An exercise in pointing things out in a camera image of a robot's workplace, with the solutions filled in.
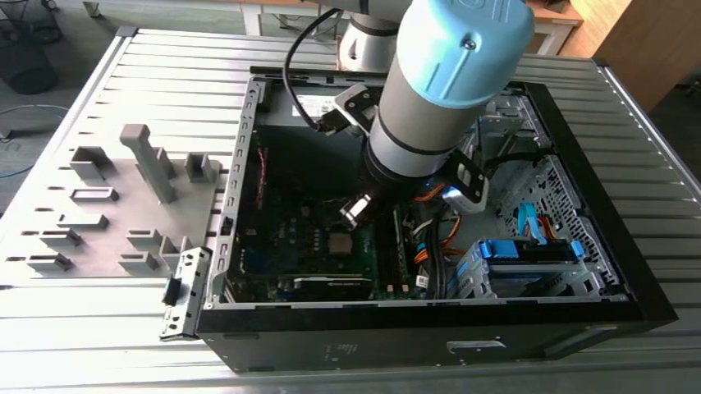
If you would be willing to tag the blue disk carrier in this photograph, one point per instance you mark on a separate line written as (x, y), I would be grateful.
(498, 250)

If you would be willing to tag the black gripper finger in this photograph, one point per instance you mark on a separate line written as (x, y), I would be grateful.
(355, 212)

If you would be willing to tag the silver CPU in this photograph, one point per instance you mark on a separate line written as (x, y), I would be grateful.
(340, 243)

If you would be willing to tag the wooden cabinet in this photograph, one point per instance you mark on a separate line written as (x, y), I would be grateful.
(646, 41)

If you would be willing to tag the black round bin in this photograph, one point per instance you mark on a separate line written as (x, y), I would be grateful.
(29, 70)

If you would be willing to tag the green motherboard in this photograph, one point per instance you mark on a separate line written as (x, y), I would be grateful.
(295, 246)

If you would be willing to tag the grey disk bay cage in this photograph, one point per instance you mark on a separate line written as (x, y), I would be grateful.
(588, 283)

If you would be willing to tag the black RAM slot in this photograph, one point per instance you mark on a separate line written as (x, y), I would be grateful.
(395, 246)
(383, 246)

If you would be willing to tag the white power supply label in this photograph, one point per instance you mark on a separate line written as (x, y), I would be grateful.
(325, 102)

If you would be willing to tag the grey parts rack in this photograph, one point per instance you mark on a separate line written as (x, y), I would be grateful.
(158, 176)

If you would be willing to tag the black open PC case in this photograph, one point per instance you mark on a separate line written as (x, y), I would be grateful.
(383, 340)

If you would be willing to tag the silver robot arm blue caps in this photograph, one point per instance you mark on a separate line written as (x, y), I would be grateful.
(427, 119)

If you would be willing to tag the grey drive cage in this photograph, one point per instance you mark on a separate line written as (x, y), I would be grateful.
(508, 131)

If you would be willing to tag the black graphics card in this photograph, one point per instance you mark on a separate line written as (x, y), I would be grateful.
(328, 284)

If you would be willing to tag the grey power supply unit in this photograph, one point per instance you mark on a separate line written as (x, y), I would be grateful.
(279, 108)

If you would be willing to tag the wooden desk white legs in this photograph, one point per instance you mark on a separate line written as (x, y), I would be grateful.
(552, 10)

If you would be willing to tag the black hard disk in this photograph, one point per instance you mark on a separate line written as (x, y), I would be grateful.
(544, 252)

